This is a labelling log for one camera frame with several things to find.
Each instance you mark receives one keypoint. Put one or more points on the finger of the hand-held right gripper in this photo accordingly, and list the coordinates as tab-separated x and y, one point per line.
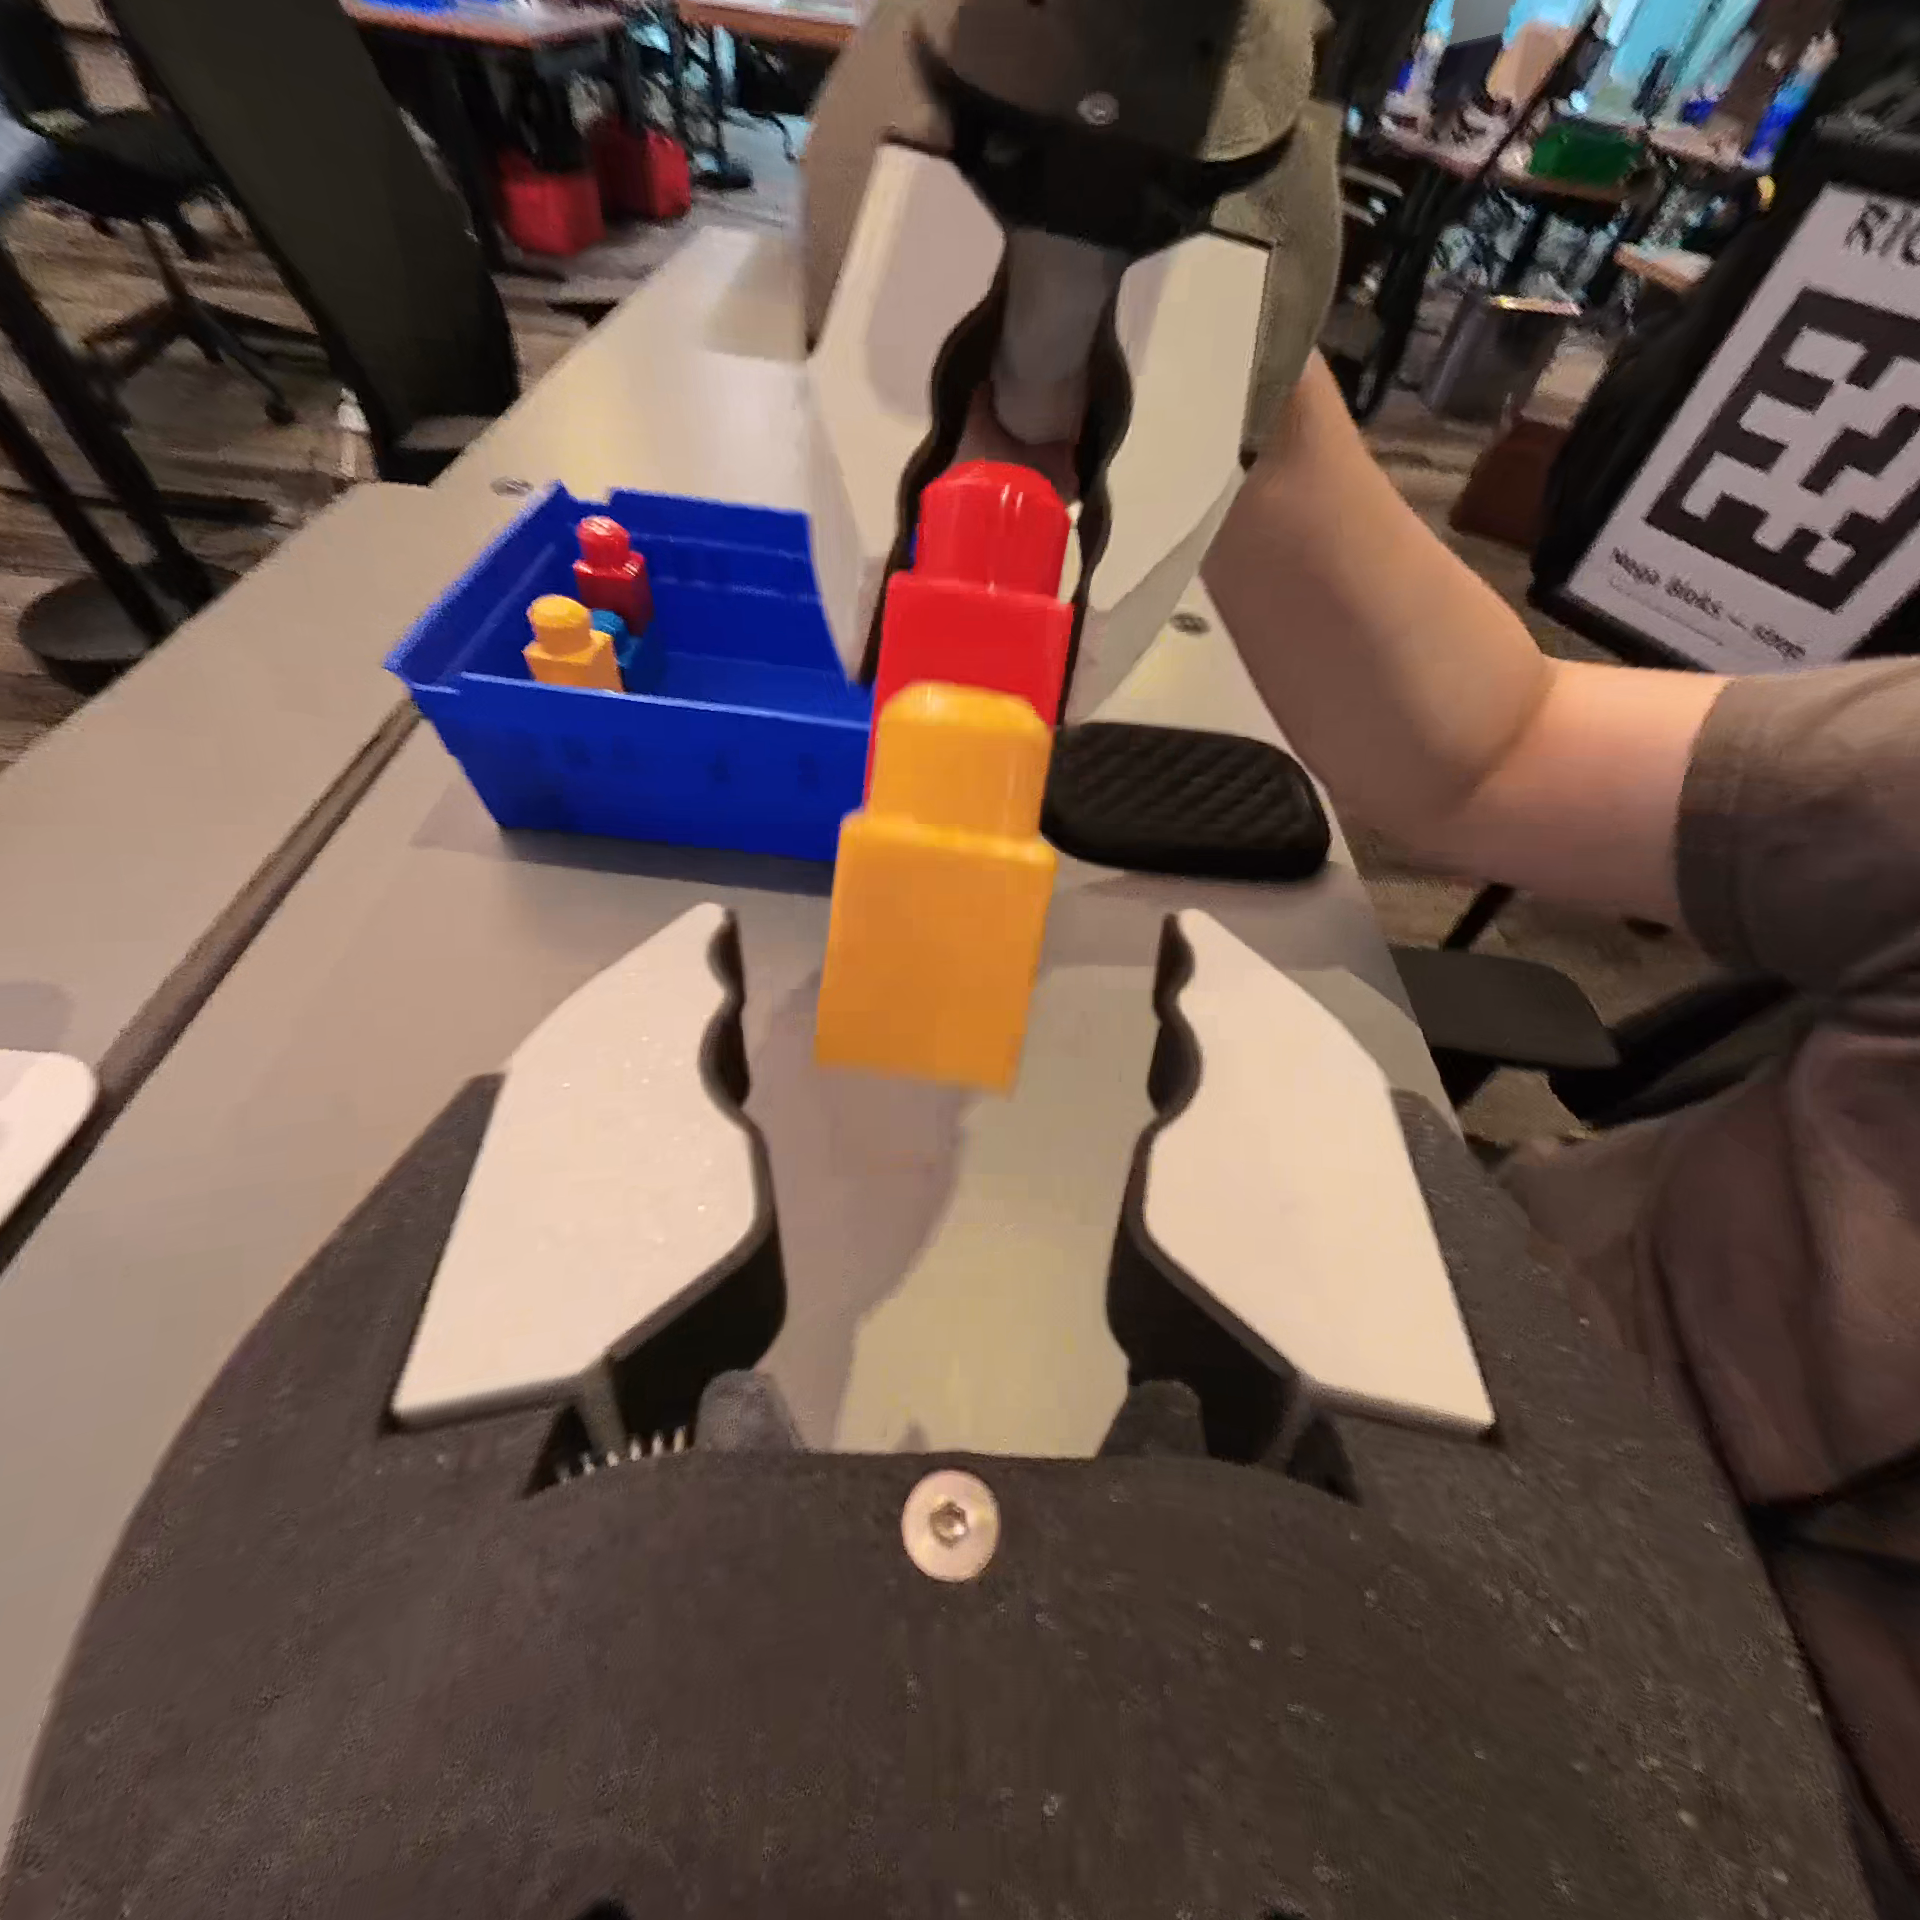
1184	421
863	376

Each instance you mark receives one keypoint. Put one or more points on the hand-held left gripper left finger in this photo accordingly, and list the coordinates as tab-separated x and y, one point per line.
599	1200

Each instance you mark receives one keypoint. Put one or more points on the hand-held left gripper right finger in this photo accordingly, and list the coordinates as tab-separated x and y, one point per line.
1305	1215

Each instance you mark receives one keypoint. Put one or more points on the yellow one-stud block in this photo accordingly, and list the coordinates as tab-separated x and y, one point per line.
569	645

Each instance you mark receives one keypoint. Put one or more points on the yellow two-stud block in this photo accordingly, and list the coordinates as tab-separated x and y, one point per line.
930	930

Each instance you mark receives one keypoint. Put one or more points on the blue plastic bin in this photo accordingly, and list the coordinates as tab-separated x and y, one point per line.
675	765

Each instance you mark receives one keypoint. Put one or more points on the person's right forearm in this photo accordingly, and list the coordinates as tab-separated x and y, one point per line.
1424	675

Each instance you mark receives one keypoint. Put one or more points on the red crate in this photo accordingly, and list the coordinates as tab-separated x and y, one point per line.
546	211
646	171

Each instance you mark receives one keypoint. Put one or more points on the grey trash can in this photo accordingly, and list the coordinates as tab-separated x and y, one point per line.
1500	359

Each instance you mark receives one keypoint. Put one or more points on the brown box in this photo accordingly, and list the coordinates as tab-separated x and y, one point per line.
1506	488

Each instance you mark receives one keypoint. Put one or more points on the black wrist rest pad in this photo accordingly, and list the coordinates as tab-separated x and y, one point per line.
1184	803

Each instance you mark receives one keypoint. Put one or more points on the green storage crate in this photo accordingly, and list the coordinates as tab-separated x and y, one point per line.
1582	153

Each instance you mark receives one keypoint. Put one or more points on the black upright panel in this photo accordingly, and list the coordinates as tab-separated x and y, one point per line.
345	225

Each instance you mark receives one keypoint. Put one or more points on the black-white marker sign stand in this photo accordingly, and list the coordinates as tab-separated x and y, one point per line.
1799	451

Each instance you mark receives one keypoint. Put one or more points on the black pole stand base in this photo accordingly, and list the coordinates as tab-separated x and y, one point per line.
99	623

